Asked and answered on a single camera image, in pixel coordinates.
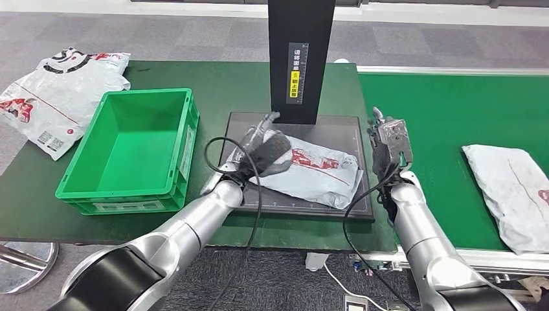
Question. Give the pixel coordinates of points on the green plastic crate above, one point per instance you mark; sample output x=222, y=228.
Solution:
x=128, y=141

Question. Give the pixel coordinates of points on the large white printed mailer bag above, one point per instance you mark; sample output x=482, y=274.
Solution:
x=64, y=98

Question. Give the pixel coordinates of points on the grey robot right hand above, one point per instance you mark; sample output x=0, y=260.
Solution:
x=392, y=141

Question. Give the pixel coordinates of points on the grey floor socket box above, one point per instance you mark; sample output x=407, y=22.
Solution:
x=397, y=307

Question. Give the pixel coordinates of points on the small white round object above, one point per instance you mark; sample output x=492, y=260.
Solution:
x=341, y=61

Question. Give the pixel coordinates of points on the green conveyor belt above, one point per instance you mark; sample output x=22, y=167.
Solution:
x=429, y=129

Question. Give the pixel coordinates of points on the grey parcel bag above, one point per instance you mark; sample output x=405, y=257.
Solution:
x=506, y=193
x=317, y=180

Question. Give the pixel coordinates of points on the chrome round stool base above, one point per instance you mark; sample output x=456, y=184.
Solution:
x=25, y=274

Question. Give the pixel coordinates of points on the beige crumpled bag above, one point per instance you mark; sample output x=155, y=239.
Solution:
x=535, y=286

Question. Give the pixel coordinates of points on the white floor power socket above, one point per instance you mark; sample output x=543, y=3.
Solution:
x=355, y=304

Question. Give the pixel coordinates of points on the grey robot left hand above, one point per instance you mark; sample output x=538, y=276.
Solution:
x=266, y=150

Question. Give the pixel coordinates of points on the black and yellow ruler label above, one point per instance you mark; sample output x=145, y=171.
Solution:
x=297, y=64

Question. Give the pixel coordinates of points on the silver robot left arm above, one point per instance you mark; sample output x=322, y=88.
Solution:
x=193, y=223

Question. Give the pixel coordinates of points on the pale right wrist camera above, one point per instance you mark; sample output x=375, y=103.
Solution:
x=416, y=180

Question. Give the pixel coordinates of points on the white table foot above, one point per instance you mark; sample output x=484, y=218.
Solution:
x=316, y=260

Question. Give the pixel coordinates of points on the black inbound scanner machine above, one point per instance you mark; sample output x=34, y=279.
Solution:
x=300, y=64

